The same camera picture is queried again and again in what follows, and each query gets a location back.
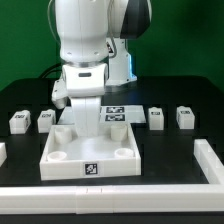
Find white fence wall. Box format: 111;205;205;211
194;139;224;186
0;184;224;214

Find white sheet with markers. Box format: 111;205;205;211
58;105;146;125

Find black cable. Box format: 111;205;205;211
38;63;63;80

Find white left fence stub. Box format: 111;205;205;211
0;143;7;167

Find white square tabletop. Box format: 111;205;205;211
39;123;141;181

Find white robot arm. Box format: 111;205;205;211
52;0;152;136

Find grey cable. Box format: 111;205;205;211
47;0;62;48

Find white front fence wall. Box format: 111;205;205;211
0;184;224;214

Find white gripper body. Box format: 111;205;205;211
52;63;108;137

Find white right fence wall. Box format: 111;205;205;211
194;139;224;186

